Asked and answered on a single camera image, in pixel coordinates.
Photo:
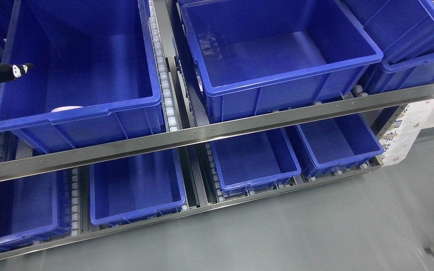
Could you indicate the large blue bin left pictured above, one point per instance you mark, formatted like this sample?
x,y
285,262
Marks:
x,y
97,54

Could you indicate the large blue bin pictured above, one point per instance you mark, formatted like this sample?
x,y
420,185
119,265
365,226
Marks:
x,y
258,56
97,54

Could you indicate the lower blue bin right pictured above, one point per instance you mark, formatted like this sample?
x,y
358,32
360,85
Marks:
x,y
333,144

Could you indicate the pink bowl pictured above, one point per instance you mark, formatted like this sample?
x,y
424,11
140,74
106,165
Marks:
x,y
60,109

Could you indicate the steel shelf rack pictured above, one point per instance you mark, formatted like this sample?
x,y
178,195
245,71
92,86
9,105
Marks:
x,y
186,130

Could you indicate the lower blue bin far left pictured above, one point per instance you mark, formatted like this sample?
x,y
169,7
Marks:
x,y
34,208

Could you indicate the white sign with blue text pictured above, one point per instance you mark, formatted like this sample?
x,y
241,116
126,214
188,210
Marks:
x,y
399,138

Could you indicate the blue bin under upper right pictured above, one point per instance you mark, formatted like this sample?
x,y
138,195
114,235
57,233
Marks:
x,y
383,77

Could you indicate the large blue bin middle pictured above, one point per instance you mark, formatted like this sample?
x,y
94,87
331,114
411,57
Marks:
x,y
258,56

